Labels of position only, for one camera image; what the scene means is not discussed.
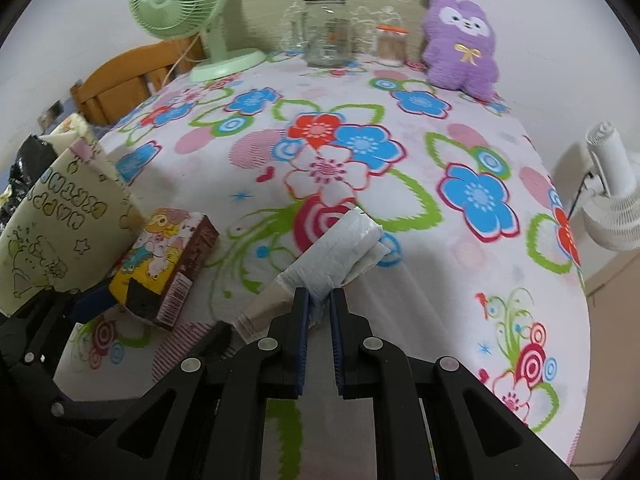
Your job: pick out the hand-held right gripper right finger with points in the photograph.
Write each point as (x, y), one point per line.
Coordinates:
(336, 340)

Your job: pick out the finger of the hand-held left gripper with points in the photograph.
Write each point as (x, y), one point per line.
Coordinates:
(216, 340)
(95, 305)

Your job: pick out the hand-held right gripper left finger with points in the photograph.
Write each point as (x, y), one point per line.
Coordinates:
(301, 340)

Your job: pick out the yellow cartoon storage box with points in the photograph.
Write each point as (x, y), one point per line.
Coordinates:
(50, 240)

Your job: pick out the yellow cartoon tissue pack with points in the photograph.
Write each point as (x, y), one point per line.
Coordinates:
(165, 250)

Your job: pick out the white towel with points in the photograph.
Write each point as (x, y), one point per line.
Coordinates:
(335, 250)

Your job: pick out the floral tablecloth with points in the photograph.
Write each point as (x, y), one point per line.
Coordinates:
(400, 285)

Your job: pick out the black plastic bag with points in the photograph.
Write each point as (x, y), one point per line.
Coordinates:
(22, 170)

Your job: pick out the wooden chair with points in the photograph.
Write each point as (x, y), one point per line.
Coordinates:
(125, 80)

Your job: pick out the cotton swab jar orange lid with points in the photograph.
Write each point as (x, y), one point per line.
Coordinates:
(391, 47)

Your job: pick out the glass jar green black lid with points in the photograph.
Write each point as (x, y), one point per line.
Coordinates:
(325, 35)

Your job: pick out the white fan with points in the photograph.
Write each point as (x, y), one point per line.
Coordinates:
(615, 200)

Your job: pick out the purple plush toy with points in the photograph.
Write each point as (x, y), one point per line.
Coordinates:
(460, 45)

